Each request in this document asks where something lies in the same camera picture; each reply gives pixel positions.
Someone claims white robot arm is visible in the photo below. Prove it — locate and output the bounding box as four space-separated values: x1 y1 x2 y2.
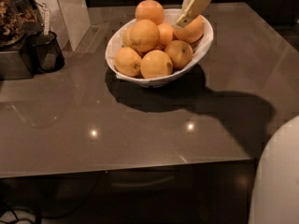
248 113 299 224

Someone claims left hidden orange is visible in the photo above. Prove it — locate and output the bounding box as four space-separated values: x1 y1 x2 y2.
122 26 133 47

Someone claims white bowl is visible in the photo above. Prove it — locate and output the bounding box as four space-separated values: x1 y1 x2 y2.
106 16 214 88

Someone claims black mesh cup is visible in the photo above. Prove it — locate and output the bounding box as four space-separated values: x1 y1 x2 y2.
27 31 64 73

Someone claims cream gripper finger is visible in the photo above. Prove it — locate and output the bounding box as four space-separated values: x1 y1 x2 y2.
172 0 211 28

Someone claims middle hidden orange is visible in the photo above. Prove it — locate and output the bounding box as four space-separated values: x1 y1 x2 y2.
157 22 176 49

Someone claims dark metal box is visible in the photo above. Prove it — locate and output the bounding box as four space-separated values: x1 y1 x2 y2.
0 37 35 80

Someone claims white paper bag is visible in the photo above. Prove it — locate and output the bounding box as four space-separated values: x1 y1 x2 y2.
36 0 91 51

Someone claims hidden orange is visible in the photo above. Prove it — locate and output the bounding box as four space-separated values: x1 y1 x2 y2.
157 22 176 49
122 26 133 47

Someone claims black floor cable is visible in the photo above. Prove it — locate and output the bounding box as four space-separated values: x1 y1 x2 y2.
0 203 43 224

